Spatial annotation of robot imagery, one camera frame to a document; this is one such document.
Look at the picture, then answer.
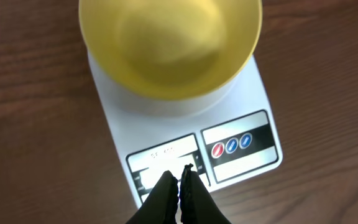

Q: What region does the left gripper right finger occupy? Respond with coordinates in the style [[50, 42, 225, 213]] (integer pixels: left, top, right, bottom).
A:
[[179, 164, 231, 224]]

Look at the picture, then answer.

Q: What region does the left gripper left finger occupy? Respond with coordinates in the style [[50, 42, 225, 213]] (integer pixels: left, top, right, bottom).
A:
[[126, 170, 179, 224]]

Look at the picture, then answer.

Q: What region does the white digital kitchen scale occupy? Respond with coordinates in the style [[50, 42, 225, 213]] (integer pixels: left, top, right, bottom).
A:
[[88, 58, 283, 207]]

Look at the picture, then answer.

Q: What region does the pale yellow bowl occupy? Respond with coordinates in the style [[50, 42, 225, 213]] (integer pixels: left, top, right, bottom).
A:
[[78, 0, 262, 100]]

